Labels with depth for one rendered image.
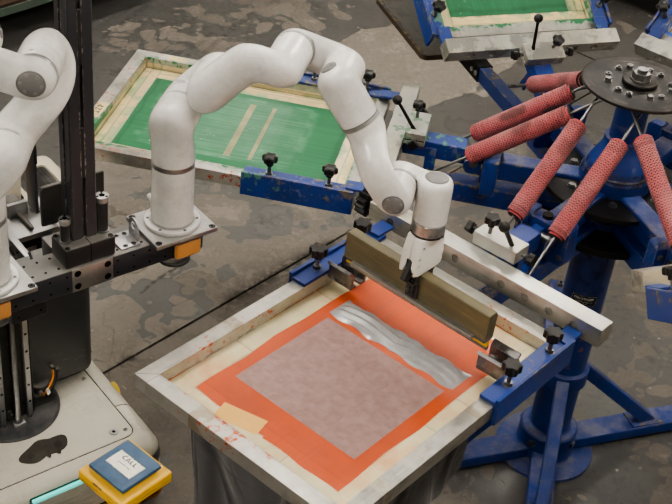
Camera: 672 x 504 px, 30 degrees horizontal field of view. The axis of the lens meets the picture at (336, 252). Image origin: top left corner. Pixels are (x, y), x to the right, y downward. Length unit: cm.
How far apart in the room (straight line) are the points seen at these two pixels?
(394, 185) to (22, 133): 74
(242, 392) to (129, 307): 178
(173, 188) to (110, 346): 158
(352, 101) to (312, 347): 59
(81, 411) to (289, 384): 105
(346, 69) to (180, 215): 53
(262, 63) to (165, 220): 48
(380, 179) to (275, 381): 50
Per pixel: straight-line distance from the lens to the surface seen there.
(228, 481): 277
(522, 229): 312
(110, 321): 434
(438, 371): 276
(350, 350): 279
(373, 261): 281
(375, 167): 253
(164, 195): 274
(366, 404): 266
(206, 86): 258
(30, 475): 344
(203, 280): 453
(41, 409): 363
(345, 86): 250
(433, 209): 261
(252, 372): 271
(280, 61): 248
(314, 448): 255
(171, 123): 263
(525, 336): 289
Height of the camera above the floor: 275
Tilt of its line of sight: 36 degrees down
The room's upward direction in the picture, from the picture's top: 7 degrees clockwise
